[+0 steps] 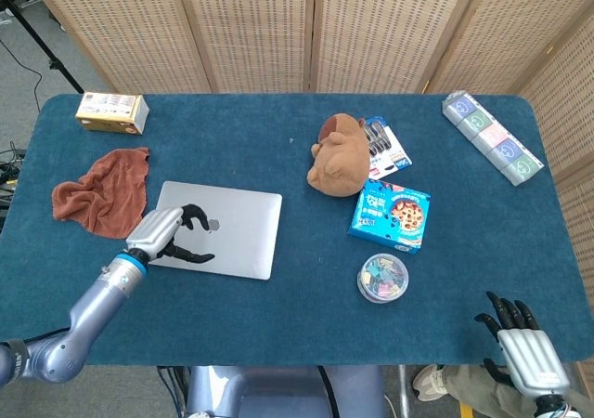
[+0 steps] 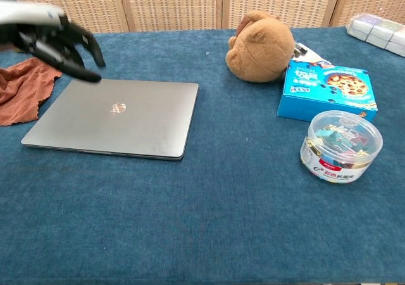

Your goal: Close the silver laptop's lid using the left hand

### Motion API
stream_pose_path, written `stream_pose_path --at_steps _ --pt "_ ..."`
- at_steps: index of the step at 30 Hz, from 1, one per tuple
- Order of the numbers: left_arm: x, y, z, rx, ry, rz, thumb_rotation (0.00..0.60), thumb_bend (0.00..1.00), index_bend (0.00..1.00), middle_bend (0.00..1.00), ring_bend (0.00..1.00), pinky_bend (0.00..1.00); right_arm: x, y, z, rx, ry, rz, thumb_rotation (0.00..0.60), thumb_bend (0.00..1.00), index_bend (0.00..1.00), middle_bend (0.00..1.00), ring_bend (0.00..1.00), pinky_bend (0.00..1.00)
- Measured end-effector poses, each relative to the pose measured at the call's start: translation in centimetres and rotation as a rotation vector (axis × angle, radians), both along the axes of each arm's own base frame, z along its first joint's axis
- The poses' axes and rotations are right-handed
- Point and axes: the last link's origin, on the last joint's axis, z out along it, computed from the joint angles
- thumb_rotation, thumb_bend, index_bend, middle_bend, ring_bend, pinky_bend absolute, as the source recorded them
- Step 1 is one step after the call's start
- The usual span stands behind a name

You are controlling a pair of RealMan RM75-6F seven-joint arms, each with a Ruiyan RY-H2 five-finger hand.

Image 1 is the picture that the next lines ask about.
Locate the blue-grey robot torso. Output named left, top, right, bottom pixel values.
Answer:
left=185, top=365, right=386, bottom=418

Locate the yellow tissue box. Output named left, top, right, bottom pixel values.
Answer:
left=74, top=91, right=150, bottom=136

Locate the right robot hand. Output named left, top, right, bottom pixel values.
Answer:
left=473, top=291, right=571, bottom=398

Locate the row of pocket tissue packs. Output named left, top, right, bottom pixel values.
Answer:
left=441, top=91, right=545, bottom=187

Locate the rust brown cloth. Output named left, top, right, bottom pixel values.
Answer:
left=51, top=147, right=151, bottom=241

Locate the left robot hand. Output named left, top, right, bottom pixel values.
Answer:
left=125, top=202, right=220, bottom=266

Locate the khaki trouser leg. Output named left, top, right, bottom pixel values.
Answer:
left=438, top=364, right=594, bottom=418

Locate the black tripod stand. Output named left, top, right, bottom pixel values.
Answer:
left=0, top=0, right=84, bottom=95

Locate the bundle of floor cables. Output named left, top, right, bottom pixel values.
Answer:
left=0, top=141, right=28, bottom=208

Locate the brown plush capybara toy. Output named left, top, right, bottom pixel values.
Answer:
left=306, top=112, right=371, bottom=198

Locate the grey laptop computer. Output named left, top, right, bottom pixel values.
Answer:
left=148, top=180, right=283, bottom=281

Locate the blue cookie box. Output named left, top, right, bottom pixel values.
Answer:
left=347, top=178, right=432, bottom=255

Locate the clear tub of binder clips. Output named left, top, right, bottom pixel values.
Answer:
left=356, top=252, right=411, bottom=305

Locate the blue table cloth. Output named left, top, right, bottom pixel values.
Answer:
left=0, top=93, right=590, bottom=367

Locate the white sneaker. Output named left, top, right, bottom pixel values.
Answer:
left=412, top=364, right=449, bottom=401

